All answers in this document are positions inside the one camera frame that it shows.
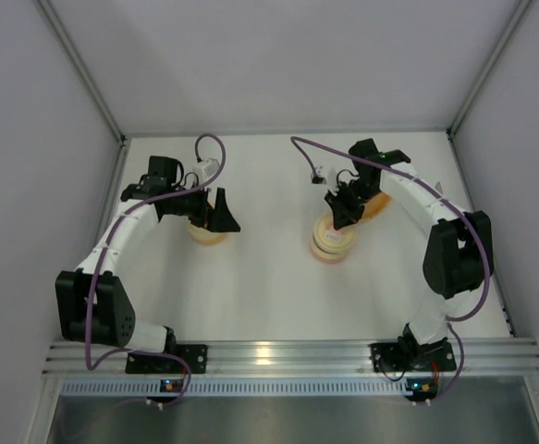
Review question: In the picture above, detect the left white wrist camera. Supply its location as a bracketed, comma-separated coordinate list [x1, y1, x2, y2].
[192, 158, 220, 184]

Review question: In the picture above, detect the left aluminium frame post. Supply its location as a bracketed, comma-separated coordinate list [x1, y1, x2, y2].
[35, 0, 128, 144]

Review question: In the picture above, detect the aluminium frame post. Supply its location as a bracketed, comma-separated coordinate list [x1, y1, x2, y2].
[446, 0, 535, 141]
[35, 0, 128, 144]

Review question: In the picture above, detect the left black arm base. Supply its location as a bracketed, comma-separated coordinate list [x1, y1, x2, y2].
[125, 343, 208, 375]

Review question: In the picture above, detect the purple cable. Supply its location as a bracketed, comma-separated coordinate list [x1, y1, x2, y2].
[289, 135, 491, 406]
[85, 133, 227, 409]

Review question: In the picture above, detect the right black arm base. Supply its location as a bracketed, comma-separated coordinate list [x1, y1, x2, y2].
[369, 341, 458, 374]

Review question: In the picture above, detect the woven fish-shaped basket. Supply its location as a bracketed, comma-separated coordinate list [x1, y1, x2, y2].
[360, 192, 391, 223]

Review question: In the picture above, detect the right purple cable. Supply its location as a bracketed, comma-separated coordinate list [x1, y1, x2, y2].
[289, 135, 491, 406]

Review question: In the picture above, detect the right aluminium frame post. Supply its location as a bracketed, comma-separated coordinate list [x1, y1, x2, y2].
[446, 0, 535, 141]

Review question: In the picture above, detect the slotted grey cable duct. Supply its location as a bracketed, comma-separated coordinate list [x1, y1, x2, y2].
[60, 377, 432, 398]

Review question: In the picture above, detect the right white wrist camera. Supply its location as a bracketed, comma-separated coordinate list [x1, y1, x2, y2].
[311, 167, 337, 186]

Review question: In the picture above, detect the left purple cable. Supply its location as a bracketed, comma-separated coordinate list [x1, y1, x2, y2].
[85, 133, 227, 409]

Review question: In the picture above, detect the aluminium front rail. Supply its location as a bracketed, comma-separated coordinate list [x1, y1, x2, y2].
[42, 338, 539, 378]

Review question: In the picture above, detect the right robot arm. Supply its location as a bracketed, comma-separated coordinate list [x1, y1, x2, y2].
[325, 139, 494, 365]

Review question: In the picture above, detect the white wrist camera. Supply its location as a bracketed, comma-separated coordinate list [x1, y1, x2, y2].
[311, 167, 337, 186]
[192, 158, 220, 184]

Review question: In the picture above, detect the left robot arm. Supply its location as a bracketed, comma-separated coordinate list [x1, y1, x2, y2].
[55, 156, 240, 353]

